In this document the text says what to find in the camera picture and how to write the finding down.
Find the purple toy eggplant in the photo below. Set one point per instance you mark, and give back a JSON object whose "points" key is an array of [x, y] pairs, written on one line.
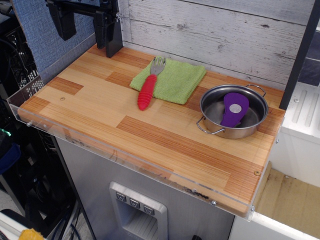
{"points": [[236, 106]]}

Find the red handled metal fork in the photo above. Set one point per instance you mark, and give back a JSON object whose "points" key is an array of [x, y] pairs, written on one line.
{"points": [[146, 93]]}

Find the small stainless steel pot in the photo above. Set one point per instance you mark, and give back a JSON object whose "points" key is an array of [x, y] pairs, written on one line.
{"points": [[212, 109]]}

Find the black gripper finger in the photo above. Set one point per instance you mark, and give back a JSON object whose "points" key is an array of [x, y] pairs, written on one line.
{"points": [[63, 19], [108, 33]]}

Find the clear acrylic table guard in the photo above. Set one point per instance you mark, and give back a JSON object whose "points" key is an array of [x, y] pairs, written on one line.
{"points": [[101, 116]]}

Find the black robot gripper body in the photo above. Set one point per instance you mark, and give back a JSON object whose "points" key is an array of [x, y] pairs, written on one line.
{"points": [[110, 7]]}

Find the black vertical post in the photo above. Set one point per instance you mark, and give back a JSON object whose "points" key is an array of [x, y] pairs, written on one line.
{"points": [[301, 55]]}

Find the blue fabric panel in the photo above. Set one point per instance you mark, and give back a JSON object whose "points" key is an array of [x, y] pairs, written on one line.
{"points": [[42, 37]]}

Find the green folded towel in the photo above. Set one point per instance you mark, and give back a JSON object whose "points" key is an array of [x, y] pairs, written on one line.
{"points": [[175, 83]]}

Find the black plastic crate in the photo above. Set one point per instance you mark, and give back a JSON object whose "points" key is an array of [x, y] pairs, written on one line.
{"points": [[17, 64]]}

